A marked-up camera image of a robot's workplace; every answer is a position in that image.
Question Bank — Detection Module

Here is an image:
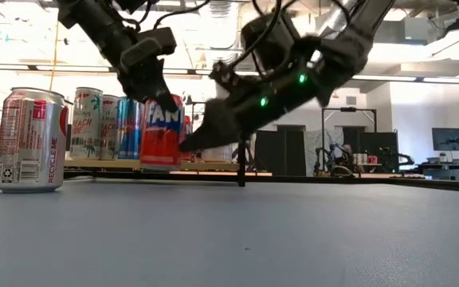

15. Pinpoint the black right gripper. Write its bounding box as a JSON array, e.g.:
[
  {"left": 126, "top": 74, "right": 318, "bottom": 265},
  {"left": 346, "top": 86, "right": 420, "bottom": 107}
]
[{"left": 179, "top": 39, "right": 334, "bottom": 153}]

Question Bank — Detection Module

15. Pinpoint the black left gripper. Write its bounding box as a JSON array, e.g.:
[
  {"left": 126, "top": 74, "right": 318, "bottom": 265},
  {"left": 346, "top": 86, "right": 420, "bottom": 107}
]
[{"left": 117, "top": 59, "right": 179, "bottom": 113}]

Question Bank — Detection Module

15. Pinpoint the silver Diet Coke can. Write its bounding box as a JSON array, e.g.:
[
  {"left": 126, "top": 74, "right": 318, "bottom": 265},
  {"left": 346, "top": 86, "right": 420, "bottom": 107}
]
[
  {"left": 0, "top": 87, "right": 70, "bottom": 195},
  {"left": 201, "top": 143, "right": 233, "bottom": 163}
]

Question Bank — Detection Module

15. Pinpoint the red Fanta soda can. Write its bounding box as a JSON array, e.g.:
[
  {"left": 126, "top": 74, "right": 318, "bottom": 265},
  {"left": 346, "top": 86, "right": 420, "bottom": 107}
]
[
  {"left": 181, "top": 115, "right": 194, "bottom": 163},
  {"left": 139, "top": 94, "right": 186, "bottom": 171}
]

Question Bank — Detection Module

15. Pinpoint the blue silver Red Bull can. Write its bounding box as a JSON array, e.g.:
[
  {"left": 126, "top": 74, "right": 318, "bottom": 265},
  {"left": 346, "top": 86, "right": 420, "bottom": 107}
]
[{"left": 117, "top": 96, "right": 146, "bottom": 160}]

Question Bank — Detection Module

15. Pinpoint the white Celsius energy drink can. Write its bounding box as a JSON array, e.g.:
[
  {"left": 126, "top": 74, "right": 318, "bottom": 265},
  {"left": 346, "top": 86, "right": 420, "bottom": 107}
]
[
  {"left": 69, "top": 87, "right": 104, "bottom": 160},
  {"left": 100, "top": 94, "right": 121, "bottom": 160}
]

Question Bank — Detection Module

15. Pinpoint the linear ceiling light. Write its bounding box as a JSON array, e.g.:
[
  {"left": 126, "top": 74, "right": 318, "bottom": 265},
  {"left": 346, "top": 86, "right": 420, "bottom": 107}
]
[
  {"left": 422, "top": 77, "right": 459, "bottom": 85},
  {"left": 351, "top": 74, "right": 417, "bottom": 82},
  {"left": 161, "top": 67, "right": 193, "bottom": 76},
  {"left": 36, "top": 65, "right": 111, "bottom": 73}
]

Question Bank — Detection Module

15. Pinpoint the wooden tray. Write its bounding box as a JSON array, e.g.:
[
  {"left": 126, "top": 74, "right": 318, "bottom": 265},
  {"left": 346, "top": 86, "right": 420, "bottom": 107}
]
[{"left": 64, "top": 99, "right": 251, "bottom": 187}]

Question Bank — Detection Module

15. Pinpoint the black partition panel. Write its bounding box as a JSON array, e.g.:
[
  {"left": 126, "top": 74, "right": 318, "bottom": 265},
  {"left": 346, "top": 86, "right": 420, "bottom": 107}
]
[{"left": 254, "top": 124, "right": 307, "bottom": 178}]

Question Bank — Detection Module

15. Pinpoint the grey hanging cloth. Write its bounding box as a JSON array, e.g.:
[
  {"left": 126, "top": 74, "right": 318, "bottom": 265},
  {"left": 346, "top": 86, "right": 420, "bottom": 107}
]
[{"left": 304, "top": 128, "right": 344, "bottom": 176}]

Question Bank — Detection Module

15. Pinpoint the dark rounded desk object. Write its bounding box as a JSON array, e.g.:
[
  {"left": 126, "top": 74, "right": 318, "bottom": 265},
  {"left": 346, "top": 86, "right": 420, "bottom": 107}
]
[{"left": 330, "top": 165, "right": 354, "bottom": 178}]

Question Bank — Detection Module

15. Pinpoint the person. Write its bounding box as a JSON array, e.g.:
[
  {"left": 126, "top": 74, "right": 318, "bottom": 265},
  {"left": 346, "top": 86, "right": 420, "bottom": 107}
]
[{"left": 341, "top": 143, "right": 355, "bottom": 167}]

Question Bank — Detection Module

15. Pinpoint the cluttered office desk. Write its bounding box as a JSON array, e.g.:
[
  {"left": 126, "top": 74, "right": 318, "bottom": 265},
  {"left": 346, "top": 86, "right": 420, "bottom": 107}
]
[{"left": 412, "top": 158, "right": 459, "bottom": 183}]

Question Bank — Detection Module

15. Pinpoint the dark computer monitor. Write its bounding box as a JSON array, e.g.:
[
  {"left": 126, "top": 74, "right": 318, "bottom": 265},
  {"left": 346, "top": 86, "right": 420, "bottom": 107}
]
[{"left": 431, "top": 127, "right": 459, "bottom": 151}]

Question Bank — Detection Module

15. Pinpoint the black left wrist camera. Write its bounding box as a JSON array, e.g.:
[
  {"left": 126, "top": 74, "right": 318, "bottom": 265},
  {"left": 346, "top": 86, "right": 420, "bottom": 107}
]
[{"left": 120, "top": 26, "right": 178, "bottom": 69}]

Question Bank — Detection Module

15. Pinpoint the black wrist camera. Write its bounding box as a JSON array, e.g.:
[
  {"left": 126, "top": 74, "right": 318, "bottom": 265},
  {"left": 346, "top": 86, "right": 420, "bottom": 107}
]
[
  {"left": 240, "top": 14, "right": 302, "bottom": 75},
  {"left": 120, "top": 26, "right": 178, "bottom": 69}
]

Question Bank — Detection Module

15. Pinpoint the black camera cable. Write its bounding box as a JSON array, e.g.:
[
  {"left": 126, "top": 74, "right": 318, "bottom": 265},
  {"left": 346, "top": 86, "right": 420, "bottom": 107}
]
[
  {"left": 153, "top": 0, "right": 211, "bottom": 31},
  {"left": 229, "top": 0, "right": 284, "bottom": 71}
]

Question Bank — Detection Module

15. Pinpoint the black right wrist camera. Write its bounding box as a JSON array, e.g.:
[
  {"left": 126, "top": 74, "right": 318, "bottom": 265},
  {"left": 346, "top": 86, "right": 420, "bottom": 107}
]
[{"left": 240, "top": 14, "right": 302, "bottom": 75}]

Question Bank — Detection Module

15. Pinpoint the silver ventilation duct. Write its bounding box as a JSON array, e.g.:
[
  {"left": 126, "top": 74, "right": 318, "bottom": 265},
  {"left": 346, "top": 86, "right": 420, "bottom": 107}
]
[
  {"left": 316, "top": 0, "right": 360, "bottom": 39},
  {"left": 207, "top": 0, "right": 233, "bottom": 19}
]

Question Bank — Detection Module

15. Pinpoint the yellow power cable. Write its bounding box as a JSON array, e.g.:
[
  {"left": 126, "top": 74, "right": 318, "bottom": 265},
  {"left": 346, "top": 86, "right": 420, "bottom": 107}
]
[{"left": 49, "top": 19, "right": 61, "bottom": 91}]

